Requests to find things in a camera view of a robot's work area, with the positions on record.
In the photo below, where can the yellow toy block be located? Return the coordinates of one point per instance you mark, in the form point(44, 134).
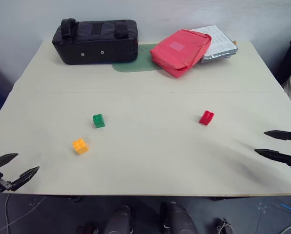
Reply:
point(80, 147)

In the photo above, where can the red toy block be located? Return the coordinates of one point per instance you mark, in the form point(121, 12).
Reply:
point(206, 118)

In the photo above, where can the black chair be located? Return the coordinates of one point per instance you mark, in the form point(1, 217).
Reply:
point(290, 61)

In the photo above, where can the green toy block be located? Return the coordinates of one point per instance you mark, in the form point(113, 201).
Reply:
point(98, 121)

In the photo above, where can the dark shoe with laces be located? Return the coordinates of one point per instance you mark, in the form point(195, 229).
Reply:
point(225, 226)

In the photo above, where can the silver foil printed packet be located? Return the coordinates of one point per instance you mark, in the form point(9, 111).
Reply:
point(220, 45)

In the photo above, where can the dark rounded shape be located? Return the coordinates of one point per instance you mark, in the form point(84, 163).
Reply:
point(176, 219)

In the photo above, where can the red fabric pouch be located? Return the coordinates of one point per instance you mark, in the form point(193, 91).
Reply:
point(179, 53)

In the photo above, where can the black padded carry bag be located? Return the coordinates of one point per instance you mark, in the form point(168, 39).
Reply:
point(96, 46)

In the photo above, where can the green mat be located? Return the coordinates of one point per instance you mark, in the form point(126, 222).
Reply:
point(135, 62)

